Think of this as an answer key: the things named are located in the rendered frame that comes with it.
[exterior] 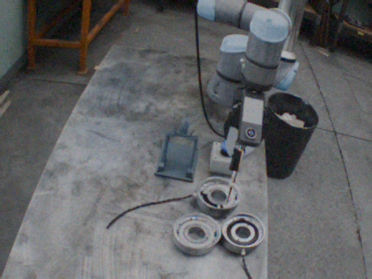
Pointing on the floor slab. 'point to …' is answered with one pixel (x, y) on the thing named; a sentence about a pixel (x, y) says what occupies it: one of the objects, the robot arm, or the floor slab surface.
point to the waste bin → (286, 133)
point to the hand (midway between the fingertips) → (237, 154)
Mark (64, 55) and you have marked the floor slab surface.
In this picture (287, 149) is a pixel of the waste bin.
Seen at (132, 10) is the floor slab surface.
